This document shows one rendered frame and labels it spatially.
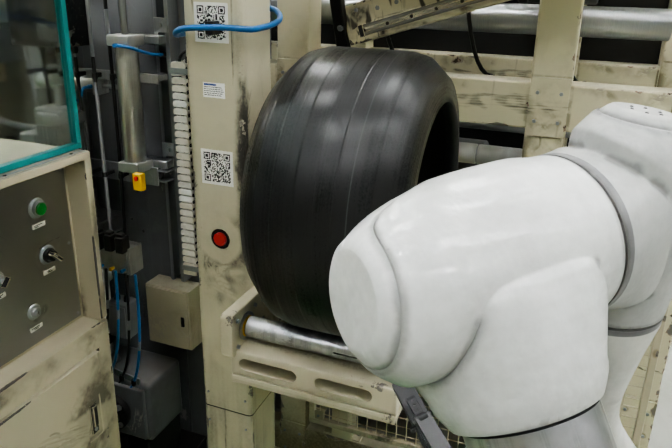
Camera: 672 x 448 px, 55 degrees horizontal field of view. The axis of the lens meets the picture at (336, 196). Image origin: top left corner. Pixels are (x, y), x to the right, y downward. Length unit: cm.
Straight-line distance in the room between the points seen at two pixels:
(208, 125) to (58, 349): 53
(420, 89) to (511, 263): 73
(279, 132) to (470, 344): 73
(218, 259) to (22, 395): 45
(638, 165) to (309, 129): 65
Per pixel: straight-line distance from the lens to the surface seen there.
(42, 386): 139
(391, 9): 156
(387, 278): 40
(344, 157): 103
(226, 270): 143
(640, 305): 59
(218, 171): 135
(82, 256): 143
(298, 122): 108
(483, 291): 41
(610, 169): 52
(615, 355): 62
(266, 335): 135
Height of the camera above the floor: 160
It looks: 19 degrees down
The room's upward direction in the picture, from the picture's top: 1 degrees clockwise
